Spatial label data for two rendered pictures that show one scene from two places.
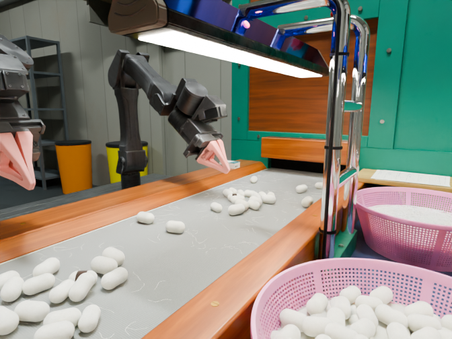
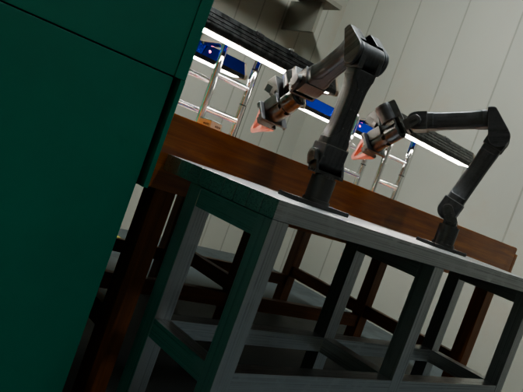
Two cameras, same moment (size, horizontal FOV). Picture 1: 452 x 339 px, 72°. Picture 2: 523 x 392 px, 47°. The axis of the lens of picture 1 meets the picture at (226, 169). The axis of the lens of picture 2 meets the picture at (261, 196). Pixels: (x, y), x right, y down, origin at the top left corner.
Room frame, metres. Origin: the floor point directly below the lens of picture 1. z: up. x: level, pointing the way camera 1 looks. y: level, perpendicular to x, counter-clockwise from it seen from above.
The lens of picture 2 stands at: (2.46, 0.61, 0.71)
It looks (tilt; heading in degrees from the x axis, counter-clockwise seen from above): 2 degrees down; 196
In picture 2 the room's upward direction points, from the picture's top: 20 degrees clockwise
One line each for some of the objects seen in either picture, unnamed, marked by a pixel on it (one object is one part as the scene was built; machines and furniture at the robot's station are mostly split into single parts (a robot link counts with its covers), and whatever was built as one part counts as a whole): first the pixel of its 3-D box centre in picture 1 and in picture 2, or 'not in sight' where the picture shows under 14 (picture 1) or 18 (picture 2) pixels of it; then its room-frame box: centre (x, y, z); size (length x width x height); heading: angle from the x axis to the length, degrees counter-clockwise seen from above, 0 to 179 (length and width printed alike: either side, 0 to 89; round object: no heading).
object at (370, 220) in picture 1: (420, 224); not in sight; (0.60, -0.40, 0.72); 0.27 x 0.27 x 0.10
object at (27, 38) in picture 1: (32, 115); not in sight; (4.00, 2.46, 0.87); 0.88 x 0.37 x 1.75; 58
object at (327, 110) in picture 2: not in sight; (342, 120); (-0.51, 0.00, 1.08); 0.62 x 0.08 x 0.07; 147
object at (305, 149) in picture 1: (305, 148); not in sight; (1.01, -0.26, 0.83); 0.30 x 0.06 x 0.07; 57
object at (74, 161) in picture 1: (75, 167); not in sight; (3.55, 1.75, 0.30); 0.38 x 0.37 x 0.59; 148
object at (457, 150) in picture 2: not in sight; (433, 140); (-0.20, 0.47, 1.08); 0.62 x 0.08 x 0.07; 147
